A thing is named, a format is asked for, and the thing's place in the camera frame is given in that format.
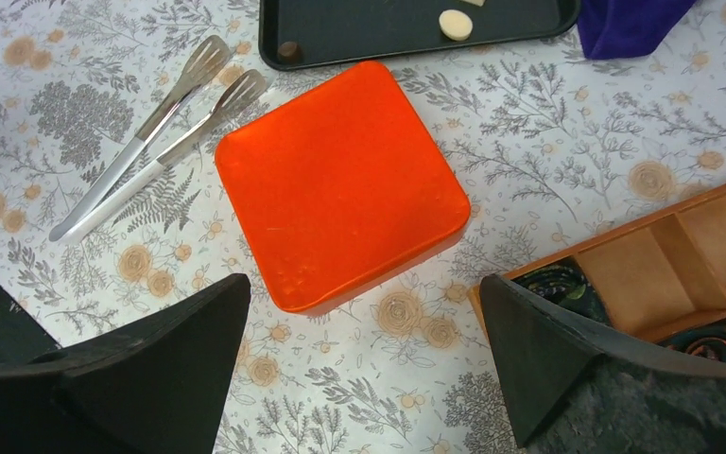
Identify orange box lid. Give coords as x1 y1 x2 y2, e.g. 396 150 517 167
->
215 61 471 315

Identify purple cloth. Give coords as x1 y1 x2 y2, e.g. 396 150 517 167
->
577 0 696 61

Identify white metal tongs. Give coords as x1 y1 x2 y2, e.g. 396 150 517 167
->
48 34 269 246

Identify white oval chocolate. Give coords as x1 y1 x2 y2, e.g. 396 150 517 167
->
439 9 474 42

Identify floral table mat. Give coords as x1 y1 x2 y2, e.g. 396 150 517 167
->
0 1 726 453

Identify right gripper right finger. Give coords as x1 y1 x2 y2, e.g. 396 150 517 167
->
479 274 726 453

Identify black tray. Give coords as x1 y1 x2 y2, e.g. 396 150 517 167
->
258 0 581 71

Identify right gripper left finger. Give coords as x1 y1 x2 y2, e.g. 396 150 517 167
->
0 273 251 453

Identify dark rolled cloth middle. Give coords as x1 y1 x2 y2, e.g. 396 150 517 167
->
659 323 726 363

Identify wooden compartment organizer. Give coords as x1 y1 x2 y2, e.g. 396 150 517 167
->
470 184 726 346

